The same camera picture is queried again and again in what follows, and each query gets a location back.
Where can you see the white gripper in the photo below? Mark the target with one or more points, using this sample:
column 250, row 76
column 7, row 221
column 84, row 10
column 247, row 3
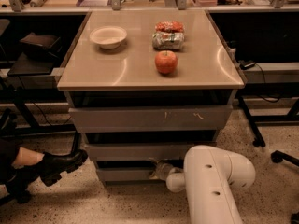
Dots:
column 163, row 169

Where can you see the grey bottom drawer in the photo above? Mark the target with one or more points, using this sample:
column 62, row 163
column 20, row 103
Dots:
column 124, row 174

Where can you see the grey drawer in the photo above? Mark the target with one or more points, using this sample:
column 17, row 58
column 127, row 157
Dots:
column 124, row 174
column 141, row 151
column 150, row 119

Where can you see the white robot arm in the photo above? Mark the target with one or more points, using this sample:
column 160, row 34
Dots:
column 207, row 176

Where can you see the grey middle drawer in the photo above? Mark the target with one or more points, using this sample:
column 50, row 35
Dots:
column 141, row 151

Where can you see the grey top drawer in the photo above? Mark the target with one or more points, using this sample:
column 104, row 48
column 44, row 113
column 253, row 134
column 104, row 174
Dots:
column 150, row 119

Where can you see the grey drawer cabinet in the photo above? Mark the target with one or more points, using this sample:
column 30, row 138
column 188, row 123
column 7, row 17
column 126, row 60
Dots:
column 127, row 77

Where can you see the black leather shoe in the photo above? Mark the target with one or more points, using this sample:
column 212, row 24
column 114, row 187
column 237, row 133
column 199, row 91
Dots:
column 51, row 166

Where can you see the black table leg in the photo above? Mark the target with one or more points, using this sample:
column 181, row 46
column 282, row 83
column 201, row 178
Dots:
column 258, row 139

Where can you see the red apple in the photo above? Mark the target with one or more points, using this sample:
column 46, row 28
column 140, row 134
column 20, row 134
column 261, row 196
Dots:
column 166, row 62

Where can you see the black chair base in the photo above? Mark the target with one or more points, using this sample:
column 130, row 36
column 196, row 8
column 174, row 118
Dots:
column 278, row 156

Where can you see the green silver chip bag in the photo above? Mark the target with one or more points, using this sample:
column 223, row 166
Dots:
column 164, row 40

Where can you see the person's leg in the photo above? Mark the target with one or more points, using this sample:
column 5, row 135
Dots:
column 12, row 154

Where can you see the black power adapter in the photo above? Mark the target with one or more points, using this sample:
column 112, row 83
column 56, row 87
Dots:
column 245, row 65

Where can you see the white bowl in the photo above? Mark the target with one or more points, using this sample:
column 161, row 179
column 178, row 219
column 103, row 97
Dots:
column 108, row 37

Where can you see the red chip bag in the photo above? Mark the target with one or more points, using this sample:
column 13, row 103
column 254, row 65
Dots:
column 170, row 27

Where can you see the black box on shelf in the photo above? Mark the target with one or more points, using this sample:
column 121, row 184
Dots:
column 41, row 47

